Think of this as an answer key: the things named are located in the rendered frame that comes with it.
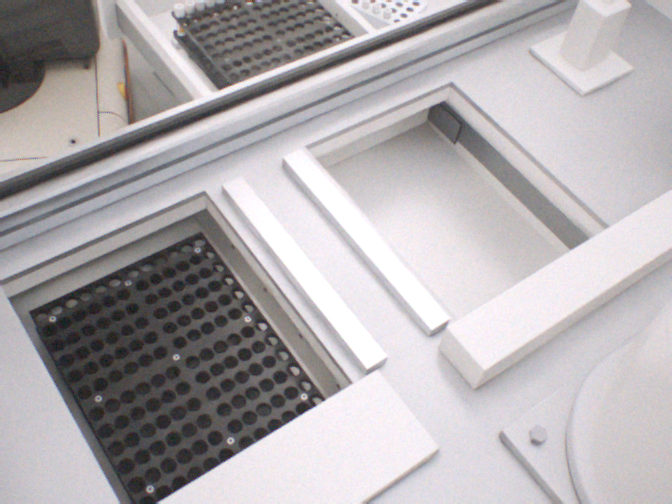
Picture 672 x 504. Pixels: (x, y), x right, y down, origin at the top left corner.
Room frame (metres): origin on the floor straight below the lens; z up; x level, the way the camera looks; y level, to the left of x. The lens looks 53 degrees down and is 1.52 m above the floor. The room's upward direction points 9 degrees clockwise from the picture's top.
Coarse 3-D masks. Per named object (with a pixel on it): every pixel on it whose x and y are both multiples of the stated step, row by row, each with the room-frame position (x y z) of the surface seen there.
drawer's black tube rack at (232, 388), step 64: (192, 256) 0.43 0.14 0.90; (64, 320) 0.34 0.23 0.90; (128, 320) 0.35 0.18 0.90; (192, 320) 0.36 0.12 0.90; (256, 320) 0.37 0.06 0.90; (128, 384) 0.28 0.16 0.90; (192, 384) 0.29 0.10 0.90; (256, 384) 0.30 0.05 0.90; (128, 448) 0.23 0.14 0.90; (192, 448) 0.24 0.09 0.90
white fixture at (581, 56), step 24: (600, 0) 0.76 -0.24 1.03; (624, 0) 0.76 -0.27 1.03; (576, 24) 0.75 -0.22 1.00; (600, 24) 0.73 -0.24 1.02; (552, 48) 0.76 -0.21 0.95; (576, 48) 0.74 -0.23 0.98; (600, 48) 0.74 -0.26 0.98; (576, 72) 0.73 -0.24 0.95; (600, 72) 0.73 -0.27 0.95; (624, 72) 0.74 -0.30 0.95
